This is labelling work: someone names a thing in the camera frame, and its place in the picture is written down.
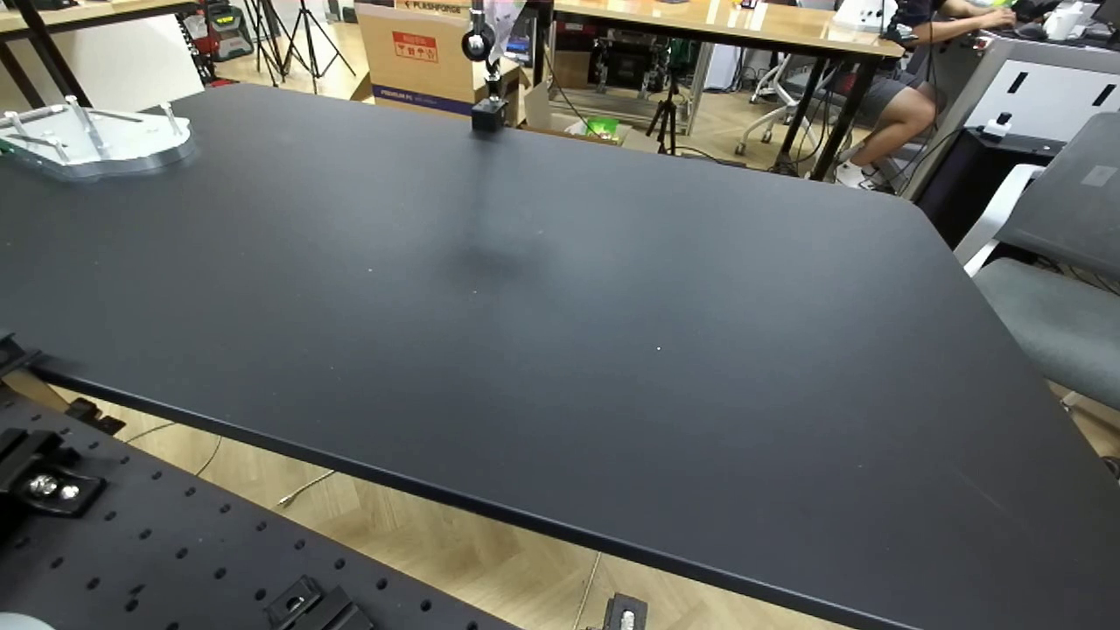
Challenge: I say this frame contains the black bracket with silver bolts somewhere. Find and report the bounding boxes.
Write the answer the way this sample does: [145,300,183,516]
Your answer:
[0,424,113,524]

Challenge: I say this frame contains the small black tripod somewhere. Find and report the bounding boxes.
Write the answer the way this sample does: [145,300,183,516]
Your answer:
[643,77,692,156]

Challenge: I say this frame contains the green object on floor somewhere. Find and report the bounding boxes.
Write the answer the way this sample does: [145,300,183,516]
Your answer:
[577,112,631,148]

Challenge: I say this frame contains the black table edge clamp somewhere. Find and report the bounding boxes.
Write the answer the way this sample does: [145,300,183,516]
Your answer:
[59,391,130,436]

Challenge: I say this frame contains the white bag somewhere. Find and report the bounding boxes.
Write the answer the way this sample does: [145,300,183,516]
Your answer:
[1039,0,1107,44]

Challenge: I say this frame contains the white board panel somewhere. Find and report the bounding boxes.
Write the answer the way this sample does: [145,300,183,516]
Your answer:
[47,12,208,114]

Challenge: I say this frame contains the wooden table with black leg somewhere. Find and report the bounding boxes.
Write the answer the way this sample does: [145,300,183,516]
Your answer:
[0,0,201,112]

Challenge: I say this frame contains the brown cardboard box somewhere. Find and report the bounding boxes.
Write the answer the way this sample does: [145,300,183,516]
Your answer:
[353,0,536,119]

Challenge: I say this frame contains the black square bracket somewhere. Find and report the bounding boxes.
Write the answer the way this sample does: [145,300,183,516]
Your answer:
[262,572,379,630]

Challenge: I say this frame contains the seated person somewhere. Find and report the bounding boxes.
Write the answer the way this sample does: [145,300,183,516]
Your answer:
[828,0,1023,196]

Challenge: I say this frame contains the grey office chair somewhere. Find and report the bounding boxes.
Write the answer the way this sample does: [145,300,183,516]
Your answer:
[969,107,1120,412]

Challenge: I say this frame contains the black perforated mounting board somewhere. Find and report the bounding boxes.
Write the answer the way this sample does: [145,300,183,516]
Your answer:
[0,384,517,630]

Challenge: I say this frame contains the long wooden table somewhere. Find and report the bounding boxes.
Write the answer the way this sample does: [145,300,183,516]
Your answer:
[549,0,908,183]

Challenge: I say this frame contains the tall black tripod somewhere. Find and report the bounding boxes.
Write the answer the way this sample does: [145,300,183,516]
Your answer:
[244,0,361,88]

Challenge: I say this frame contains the white office chair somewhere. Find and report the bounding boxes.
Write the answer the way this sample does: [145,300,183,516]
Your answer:
[750,44,823,114]

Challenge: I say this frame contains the grey slotted panel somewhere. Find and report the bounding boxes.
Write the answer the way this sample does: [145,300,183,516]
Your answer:
[900,36,1120,251]

